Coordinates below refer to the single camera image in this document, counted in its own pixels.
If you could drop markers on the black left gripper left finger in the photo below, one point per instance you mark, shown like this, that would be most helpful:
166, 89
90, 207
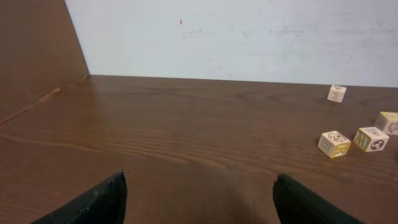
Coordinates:
103, 203

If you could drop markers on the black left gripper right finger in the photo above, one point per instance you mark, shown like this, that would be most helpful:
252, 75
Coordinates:
297, 204

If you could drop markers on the wooden block letter B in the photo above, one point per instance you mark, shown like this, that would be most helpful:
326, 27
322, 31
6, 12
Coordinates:
334, 144

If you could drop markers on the wooden block letter W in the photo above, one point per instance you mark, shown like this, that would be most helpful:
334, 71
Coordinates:
370, 139

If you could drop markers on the wooden block number 3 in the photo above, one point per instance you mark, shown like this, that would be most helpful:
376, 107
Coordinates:
336, 93

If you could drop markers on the yellow top wooden block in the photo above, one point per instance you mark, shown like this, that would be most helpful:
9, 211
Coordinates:
387, 122

